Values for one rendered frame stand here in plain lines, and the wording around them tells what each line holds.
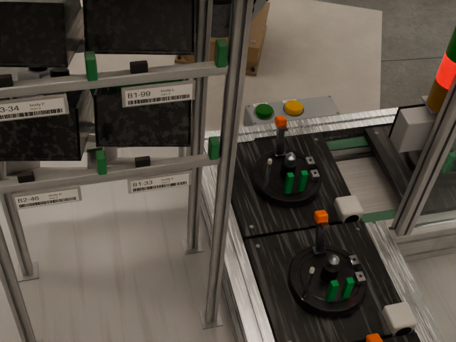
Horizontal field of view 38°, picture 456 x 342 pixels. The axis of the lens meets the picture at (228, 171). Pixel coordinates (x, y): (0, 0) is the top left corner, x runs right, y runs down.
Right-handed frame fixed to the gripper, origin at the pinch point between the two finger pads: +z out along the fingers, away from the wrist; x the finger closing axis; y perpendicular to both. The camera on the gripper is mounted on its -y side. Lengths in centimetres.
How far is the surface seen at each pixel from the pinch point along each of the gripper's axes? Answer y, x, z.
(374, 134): -10.3, -28.2, 26.2
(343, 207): -30.0, -13.0, 24.2
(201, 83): -24.4, 15.0, -6.5
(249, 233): -30.9, 5.8, 26.2
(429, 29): 145, -148, 123
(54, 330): -38, 44, 37
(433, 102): -32.6, -21.6, -4.2
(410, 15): 158, -143, 123
